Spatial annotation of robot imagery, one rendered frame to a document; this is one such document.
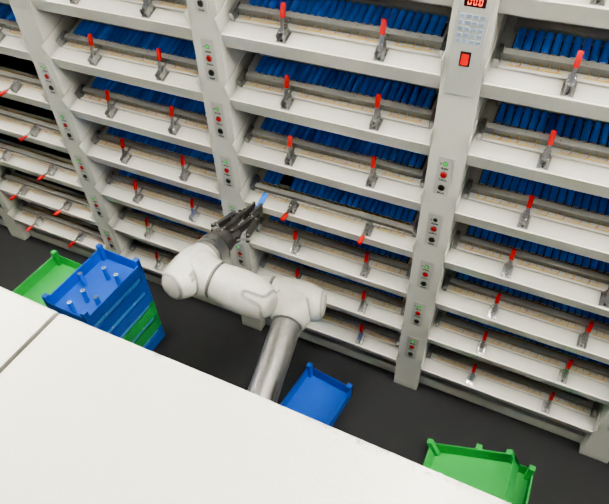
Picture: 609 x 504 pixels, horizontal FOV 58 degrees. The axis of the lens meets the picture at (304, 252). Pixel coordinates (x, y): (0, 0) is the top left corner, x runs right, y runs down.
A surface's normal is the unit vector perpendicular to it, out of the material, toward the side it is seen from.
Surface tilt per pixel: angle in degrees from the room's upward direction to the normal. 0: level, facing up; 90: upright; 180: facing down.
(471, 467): 29
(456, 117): 90
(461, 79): 90
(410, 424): 0
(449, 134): 90
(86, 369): 0
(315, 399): 0
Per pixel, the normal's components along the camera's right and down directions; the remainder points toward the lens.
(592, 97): -0.18, -0.43
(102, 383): -0.03, -0.71
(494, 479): -0.46, -0.76
